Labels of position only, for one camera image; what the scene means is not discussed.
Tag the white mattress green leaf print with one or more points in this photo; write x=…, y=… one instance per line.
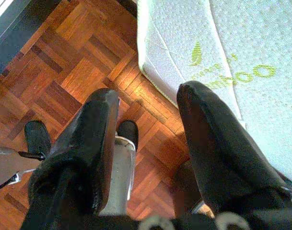
x=256, y=36

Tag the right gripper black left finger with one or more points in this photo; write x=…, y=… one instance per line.
x=88, y=148

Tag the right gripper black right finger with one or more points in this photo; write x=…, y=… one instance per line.
x=222, y=153

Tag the robot right leg silver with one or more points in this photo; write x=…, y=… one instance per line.
x=121, y=167

